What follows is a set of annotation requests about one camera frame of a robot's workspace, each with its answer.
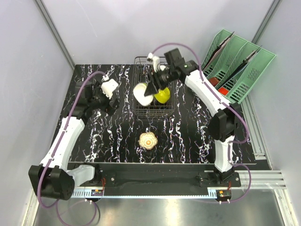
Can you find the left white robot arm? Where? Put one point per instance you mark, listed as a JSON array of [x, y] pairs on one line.
[[51, 178]]

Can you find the brown block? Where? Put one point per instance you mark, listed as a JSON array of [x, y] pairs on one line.
[[214, 81]]

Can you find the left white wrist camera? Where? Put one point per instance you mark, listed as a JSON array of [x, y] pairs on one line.
[[108, 87]]

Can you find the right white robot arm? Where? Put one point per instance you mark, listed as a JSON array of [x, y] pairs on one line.
[[225, 116]]

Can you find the wire dish rack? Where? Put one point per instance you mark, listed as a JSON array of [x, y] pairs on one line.
[[140, 75]]

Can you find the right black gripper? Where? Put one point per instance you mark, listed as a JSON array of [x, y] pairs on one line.
[[151, 89]]

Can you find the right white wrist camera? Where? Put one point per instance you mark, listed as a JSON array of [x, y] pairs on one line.
[[155, 60]]

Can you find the red block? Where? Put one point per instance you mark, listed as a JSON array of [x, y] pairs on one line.
[[223, 91]]

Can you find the green file organizer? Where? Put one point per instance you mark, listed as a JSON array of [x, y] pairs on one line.
[[234, 65]]

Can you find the cream flower shaped bowl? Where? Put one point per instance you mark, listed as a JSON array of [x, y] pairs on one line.
[[148, 140]]

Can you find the white square green bowl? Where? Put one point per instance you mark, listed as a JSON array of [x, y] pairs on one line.
[[138, 92]]

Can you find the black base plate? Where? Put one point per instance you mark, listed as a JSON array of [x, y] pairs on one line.
[[167, 179]]

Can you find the black folder in organizer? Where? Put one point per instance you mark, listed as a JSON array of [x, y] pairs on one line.
[[218, 44]]

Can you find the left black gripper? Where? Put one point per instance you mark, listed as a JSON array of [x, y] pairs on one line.
[[110, 108]]

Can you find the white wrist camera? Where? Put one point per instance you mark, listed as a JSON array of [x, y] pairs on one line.
[[155, 60], [108, 87]]

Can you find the yellow green bowl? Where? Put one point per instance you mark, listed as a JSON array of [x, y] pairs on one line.
[[163, 95]]

